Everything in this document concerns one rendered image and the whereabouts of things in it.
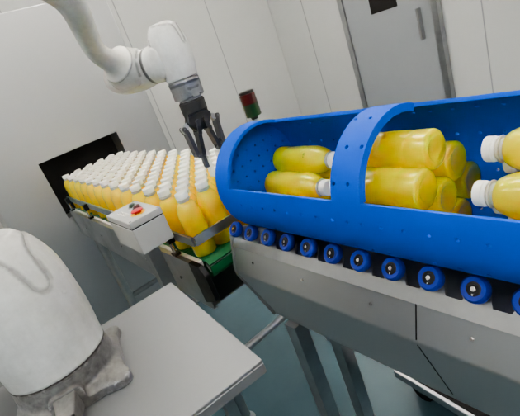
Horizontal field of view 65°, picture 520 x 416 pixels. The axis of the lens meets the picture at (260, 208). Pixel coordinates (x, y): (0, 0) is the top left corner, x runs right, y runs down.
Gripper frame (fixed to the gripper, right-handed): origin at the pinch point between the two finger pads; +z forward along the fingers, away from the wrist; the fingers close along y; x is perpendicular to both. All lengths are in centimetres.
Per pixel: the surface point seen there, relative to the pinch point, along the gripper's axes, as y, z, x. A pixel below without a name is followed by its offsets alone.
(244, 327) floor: 20, 113, 78
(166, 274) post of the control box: -26.7, 25.0, 6.2
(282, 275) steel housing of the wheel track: -10.8, 25.4, -31.6
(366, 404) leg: 10, 98, -21
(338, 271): -9, 20, -51
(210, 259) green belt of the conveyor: -16.4, 23.2, -5.8
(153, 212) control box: -24.7, 3.5, -1.7
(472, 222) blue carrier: -12, 2, -83
